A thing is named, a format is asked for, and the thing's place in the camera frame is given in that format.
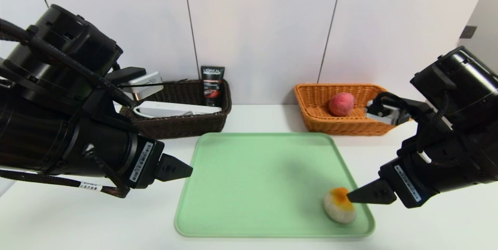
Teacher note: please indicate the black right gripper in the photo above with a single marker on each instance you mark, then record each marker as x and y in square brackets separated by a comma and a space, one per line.
[406, 186]

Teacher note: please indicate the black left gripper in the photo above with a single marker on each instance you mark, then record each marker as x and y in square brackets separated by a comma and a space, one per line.
[144, 163]

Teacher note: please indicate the cream bun with orange top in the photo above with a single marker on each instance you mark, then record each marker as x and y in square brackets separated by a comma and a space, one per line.
[338, 213]

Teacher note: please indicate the black face wash tube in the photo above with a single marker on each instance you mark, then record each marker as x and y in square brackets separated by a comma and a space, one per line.
[212, 86]

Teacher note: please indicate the red peach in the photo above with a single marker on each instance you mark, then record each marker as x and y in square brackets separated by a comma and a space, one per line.
[341, 104]

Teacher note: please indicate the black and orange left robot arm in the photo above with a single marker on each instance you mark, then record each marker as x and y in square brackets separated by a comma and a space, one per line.
[66, 40]

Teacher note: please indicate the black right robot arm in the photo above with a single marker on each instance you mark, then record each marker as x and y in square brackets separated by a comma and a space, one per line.
[463, 83]

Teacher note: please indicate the dark brown wicker basket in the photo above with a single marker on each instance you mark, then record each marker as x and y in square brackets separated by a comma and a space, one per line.
[183, 127]

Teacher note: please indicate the orange wicker basket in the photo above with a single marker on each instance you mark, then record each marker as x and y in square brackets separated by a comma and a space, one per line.
[323, 125]

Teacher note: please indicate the light green plastic tray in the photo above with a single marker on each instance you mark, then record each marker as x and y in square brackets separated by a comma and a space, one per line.
[253, 187]

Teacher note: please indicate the thin black zip tie tail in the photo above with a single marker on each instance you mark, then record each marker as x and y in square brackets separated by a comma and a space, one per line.
[171, 82]

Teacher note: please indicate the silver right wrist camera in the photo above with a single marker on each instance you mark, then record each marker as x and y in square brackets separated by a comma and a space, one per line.
[385, 116]

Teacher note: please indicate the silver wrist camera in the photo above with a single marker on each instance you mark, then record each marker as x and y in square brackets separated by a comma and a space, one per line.
[385, 116]
[149, 84]

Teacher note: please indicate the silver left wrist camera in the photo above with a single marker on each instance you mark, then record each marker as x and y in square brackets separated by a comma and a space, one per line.
[149, 84]

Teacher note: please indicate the dark wall plate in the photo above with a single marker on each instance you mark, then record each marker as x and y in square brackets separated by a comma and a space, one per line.
[468, 32]

